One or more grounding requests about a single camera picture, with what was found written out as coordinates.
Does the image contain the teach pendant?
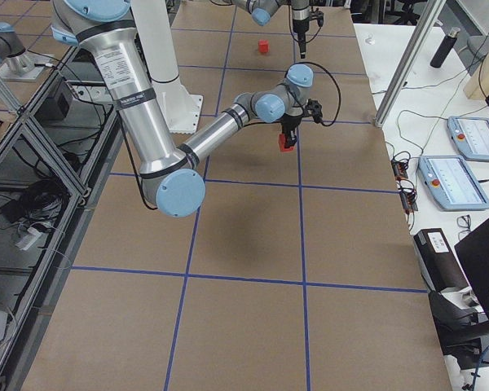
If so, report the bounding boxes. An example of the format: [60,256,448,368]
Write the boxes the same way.
[447,116,489,162]
[418,155,489,211]

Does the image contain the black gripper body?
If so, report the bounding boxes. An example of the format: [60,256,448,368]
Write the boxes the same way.
[292,18,310,43]
[280,114,303,134]

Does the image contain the red foam block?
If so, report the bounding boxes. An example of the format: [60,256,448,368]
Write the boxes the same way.
[258,39,269,55]
[278,134,295,152]

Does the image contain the near teach pendant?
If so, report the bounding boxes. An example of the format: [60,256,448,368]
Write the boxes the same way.
[418,155,489,211]

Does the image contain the far teach pendant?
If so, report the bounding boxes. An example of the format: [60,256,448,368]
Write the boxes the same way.
[447,116,489,162]

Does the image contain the eyeglasses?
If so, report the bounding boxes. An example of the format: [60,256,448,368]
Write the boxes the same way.
[456,214,472,240]

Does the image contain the black monitor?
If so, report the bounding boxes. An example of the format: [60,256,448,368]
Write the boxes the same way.
[455,218,489,317]

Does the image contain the small circuit board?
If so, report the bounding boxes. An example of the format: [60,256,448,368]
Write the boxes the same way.
[390,159,417,215]

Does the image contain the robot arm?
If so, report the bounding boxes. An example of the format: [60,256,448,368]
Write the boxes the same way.
[52,1,314,217]
[210,0,312,59]

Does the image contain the aluminium frame post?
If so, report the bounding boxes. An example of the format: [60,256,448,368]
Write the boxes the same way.
[373,0,446,128]

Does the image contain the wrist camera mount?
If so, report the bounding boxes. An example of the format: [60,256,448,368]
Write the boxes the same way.
[303,99,323,124]
[310,8,324,28]

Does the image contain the black water bottle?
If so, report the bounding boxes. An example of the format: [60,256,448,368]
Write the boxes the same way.
[430,27,460,68]

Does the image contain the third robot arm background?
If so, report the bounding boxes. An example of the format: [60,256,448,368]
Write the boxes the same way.
[0,22,42,82]

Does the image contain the black box with label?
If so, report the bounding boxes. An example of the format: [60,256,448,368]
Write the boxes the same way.
[413,228,469,293]

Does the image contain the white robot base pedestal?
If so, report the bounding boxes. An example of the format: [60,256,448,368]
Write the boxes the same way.
[131,0,203,134]

